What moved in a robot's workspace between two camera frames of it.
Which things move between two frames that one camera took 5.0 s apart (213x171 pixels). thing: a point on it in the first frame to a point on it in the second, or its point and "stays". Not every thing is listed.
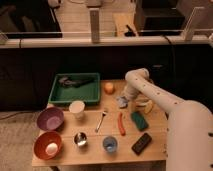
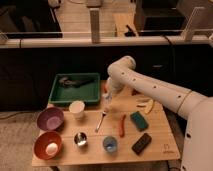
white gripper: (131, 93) to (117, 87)
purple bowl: (50, 119) stays
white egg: (51, 148) stays
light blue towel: (122, 100) to (108, 97)
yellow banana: (148, 107) stays
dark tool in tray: (74, 81) stays
